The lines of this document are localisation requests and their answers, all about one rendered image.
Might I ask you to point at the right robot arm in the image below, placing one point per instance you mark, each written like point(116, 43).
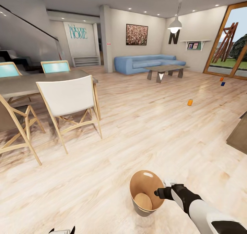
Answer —
point(207, 219)

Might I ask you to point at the straight chair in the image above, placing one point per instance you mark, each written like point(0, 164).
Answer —
point(55, 66)
point(13, 118)
point(9, 69)
point(67, 97)

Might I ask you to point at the door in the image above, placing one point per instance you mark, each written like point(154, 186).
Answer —
point(229, 53)

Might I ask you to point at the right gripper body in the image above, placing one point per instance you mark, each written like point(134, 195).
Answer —
point(163, 193)

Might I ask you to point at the trash can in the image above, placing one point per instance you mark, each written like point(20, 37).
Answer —
point(142, 188)

